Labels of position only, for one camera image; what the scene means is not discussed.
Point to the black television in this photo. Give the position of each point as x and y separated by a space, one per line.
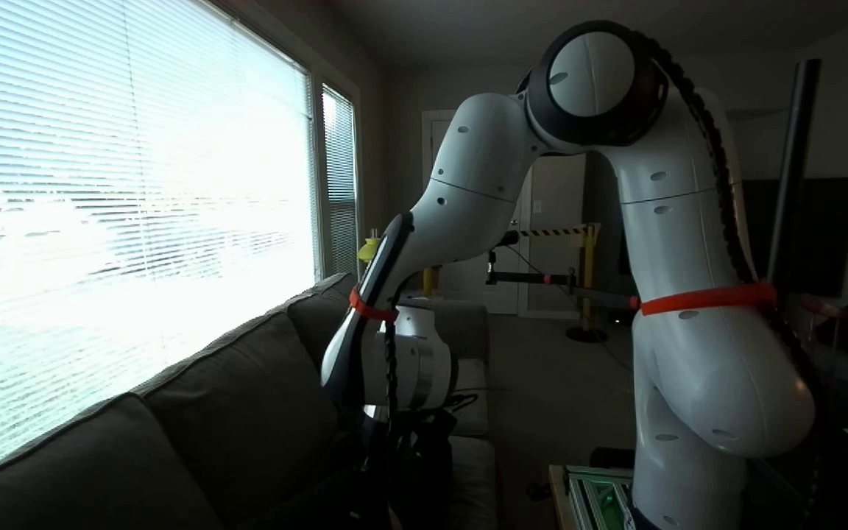
825 236

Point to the yellow black caution barrier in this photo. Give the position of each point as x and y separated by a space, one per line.
554 233

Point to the black camera boom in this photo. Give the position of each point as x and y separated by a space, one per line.
531 282

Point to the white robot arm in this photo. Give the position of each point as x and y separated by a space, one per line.
700 373

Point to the narrow side window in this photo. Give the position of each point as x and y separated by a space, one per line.
341 179

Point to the grey fabric sofa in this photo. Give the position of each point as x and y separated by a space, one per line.
228 421

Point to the white window blinds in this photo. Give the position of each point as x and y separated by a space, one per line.
102 196

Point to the black vertical pole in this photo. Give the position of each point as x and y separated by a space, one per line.
799 148

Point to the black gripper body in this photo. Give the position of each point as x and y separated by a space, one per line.
412 451

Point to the wooden table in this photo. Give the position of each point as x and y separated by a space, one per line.
554 497

